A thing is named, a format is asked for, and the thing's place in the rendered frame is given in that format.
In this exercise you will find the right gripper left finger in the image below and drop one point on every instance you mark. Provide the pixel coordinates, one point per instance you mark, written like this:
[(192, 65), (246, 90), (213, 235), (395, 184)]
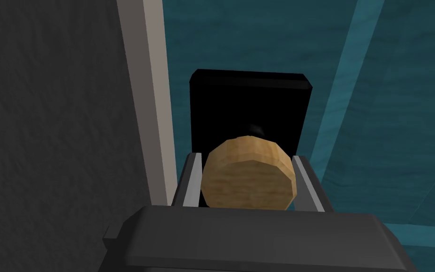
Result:
[(190, 181)]

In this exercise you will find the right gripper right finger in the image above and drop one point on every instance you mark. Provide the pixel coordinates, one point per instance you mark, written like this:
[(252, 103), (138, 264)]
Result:
[(309, 185)]

